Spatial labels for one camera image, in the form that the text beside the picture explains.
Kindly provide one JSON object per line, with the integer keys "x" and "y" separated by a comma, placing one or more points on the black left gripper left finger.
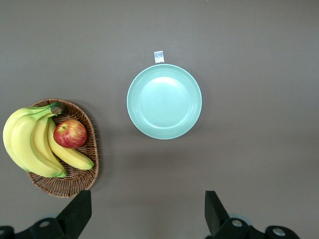
{"x": 72, "y": 219}

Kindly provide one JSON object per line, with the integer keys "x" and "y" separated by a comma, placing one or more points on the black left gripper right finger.
{"x": 219, "y": 224}

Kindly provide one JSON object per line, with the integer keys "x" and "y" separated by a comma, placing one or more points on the pale green round plate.
{"x": 164, "y": 102}

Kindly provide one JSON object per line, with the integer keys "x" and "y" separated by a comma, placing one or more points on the brown wicker basket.
{"x": 82, "y": 176}

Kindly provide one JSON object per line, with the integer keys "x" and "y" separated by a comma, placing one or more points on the red apple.
{"x": 70, "y": 134}

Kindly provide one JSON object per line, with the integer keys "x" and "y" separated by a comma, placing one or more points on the yellow banana bunch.
{"x": 25, "y": 144}

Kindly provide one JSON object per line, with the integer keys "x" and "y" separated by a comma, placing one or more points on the brown table cover sheet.
{"x": 249, "y": 49}

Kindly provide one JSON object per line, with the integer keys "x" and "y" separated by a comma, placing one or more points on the small tape piece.
{"x": 158, "y": 57}

